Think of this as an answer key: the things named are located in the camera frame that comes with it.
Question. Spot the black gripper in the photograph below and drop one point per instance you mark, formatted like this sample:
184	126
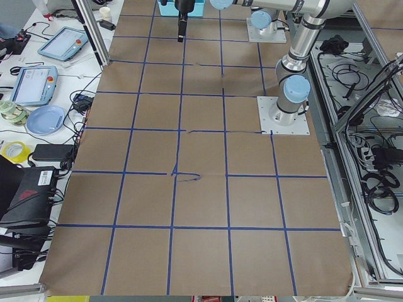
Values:
181	6

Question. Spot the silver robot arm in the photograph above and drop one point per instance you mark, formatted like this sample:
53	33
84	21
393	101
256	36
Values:
265	20
294	88

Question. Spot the turquoise plastic bin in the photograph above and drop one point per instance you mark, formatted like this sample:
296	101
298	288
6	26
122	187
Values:
170	10

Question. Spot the teach pendant far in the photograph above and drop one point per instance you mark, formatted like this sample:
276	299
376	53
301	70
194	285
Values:
64	44

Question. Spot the teach pendant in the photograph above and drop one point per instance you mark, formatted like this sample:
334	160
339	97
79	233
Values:
35	86
64	44

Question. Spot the teach pendant near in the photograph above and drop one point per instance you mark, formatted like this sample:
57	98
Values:
35	86

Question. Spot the blue plate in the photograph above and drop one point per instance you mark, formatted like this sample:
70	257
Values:
45	120

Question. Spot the yellow tape roll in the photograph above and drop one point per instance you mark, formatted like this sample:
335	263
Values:
16	152

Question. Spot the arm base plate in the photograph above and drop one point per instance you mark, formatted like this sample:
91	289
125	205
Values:
274	121
275	33

